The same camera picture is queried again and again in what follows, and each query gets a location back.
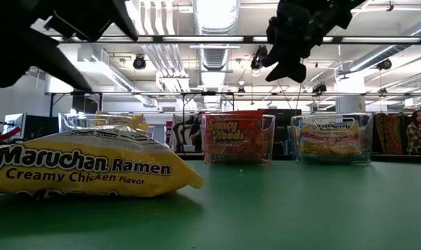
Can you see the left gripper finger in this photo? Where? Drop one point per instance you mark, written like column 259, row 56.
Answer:
column 30, row 55
column 125, row 21

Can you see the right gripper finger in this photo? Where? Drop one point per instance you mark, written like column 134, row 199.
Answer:
column 290, row 73
column 274, row 57

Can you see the blue-edged Maruchan noodle pack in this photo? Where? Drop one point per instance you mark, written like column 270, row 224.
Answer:
column 328, row 142

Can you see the red Maruchan noodle pack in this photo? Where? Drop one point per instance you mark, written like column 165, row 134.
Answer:
column 231, row 139

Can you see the yellow Maruchan noodle pack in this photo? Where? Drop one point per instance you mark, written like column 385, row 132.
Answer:
column 137, row 121
column 92, row 166

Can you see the white monitor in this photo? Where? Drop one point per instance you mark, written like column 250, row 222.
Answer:
column 16, row 123

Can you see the clear plastic bin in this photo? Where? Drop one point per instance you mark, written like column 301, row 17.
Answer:
column 367, row 139
column 269, row 139
column 78, row 119

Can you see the black background table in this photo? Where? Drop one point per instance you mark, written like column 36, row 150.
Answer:
column 85, row 104

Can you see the red background object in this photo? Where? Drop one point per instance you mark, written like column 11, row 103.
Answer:
column 9, row 133

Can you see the person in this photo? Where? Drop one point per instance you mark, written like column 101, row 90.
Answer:
column 419, row 133
column 196, row 133

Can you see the orange and black tapestry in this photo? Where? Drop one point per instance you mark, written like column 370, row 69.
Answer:
column 389, row 133

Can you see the black ceiling camera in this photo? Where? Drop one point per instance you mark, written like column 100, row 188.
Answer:
column 139, row 62
column 384, row 64
column 320, row 88
column 258, row 59

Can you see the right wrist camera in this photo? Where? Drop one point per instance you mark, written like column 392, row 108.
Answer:
column 272, row 29

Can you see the ceiling duct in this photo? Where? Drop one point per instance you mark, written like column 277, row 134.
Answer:
column 387, row 52

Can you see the black table frame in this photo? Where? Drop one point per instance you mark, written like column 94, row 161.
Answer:
column 398, row 158

